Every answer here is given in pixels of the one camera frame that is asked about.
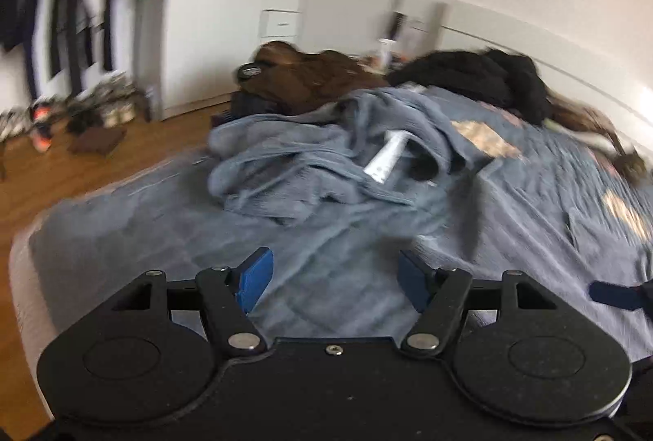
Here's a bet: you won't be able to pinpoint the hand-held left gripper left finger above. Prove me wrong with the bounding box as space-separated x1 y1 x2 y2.
109 247 275 356

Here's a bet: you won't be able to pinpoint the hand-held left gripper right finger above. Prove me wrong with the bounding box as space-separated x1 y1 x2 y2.
398 250 559 356

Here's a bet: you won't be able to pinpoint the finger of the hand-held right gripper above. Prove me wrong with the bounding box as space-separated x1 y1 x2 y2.
588 280 653 312

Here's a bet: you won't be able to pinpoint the crumpled grey towel white tag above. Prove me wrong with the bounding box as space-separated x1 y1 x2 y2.
208 86 491 226

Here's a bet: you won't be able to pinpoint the blue-grey printed quilt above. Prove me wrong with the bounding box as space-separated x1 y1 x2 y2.
28 84 653 365

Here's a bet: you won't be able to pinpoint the tabby cat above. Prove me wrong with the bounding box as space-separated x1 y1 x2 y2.
607 135 650 182

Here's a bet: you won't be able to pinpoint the black bedside box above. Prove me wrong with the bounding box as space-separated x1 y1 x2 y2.
211 107 243 131

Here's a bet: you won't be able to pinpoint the beige folded blankets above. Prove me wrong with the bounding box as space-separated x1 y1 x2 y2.
548 102 620 143

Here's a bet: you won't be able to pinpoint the brown jacket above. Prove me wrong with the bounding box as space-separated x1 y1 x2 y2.
237 40 389 116

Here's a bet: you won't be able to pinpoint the brown mat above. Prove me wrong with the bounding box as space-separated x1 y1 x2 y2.
69 127 128 157

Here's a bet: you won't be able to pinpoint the black jacket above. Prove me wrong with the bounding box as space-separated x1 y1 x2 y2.
388 48 555 126

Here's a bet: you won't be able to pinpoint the pile of shoes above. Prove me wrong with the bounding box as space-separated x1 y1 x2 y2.
0 74 138 155

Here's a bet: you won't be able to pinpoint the white spray bottle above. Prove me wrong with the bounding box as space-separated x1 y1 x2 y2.
376 38 396 67

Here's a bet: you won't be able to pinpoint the white wardrobe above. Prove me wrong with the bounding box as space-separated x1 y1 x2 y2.
163 0 317 122

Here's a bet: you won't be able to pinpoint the white drawer unit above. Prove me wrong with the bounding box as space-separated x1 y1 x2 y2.
260 10 302 39

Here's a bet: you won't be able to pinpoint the white headboard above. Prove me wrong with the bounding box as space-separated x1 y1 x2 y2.
433 0 653 131

